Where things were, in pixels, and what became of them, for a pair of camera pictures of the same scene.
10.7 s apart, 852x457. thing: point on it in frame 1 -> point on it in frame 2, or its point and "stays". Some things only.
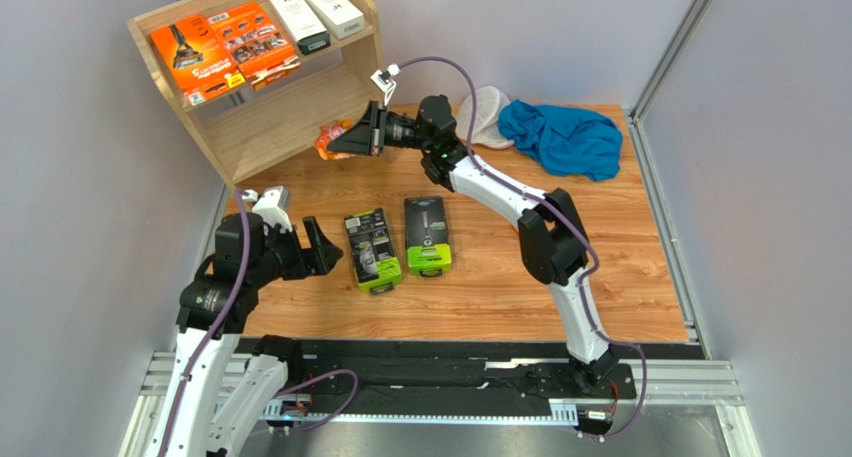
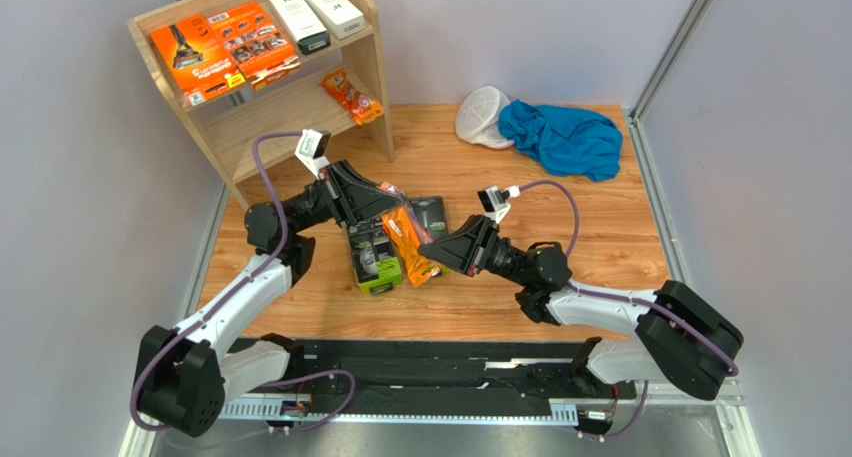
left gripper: x=319 y=258 -> x=350 y=197
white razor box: x=340 y=16 stays
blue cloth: x=570 y=141 stays
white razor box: x=310 y=35 stays
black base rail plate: x=444 y=378 stays
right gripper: x=380 y=129 -> x=488 y=247
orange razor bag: x=327 y=133 -> x=360 y=106
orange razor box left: x=200 y=63 stays
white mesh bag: x=489 y=102 stays
